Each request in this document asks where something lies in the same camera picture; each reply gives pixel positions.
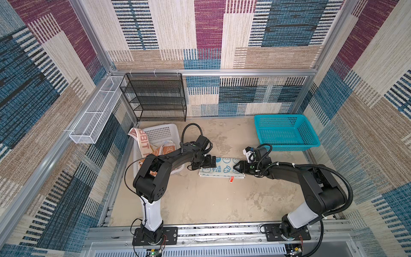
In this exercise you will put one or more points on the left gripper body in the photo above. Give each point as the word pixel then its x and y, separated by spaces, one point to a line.
pixel 205 162

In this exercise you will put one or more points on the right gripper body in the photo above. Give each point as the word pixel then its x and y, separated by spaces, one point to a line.
pixel 251 168

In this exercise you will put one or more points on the blue bunny towel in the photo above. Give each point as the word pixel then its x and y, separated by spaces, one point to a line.
pixel 224 169

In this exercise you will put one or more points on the white plastic basket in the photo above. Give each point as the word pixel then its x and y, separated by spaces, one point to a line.
pixel 160 138

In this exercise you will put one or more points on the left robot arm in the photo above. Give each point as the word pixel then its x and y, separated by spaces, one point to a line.
pixel 152 180

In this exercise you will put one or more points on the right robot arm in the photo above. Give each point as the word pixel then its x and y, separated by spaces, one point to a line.
pixel 326 192

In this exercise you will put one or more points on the orange rabbit towel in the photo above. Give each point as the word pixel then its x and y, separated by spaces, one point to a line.
pixel 151 147

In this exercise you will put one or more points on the teal plastic basket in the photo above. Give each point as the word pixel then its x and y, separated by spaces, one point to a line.
pixel 286 133

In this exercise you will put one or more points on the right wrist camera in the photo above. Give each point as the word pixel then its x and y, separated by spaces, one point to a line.
pixel 249 154

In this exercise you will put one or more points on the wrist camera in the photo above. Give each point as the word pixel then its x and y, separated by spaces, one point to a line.
pixel 204 144
pixel 249 154

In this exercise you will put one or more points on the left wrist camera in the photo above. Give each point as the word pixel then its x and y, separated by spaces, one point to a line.
pixel 204 144

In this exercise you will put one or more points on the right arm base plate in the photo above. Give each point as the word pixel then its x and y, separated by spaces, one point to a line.
pixel 281 232

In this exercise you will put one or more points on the black wire shelf rack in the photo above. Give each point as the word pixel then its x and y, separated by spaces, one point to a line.
pixel 155 96

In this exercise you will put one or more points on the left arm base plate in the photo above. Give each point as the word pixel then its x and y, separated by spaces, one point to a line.
pixel 145 237

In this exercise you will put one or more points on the aluminium front rail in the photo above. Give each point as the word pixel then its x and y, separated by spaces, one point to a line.
pixel 220 233

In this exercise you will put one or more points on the white mesh wall tray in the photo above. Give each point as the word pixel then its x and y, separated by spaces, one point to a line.
pixel 93 120

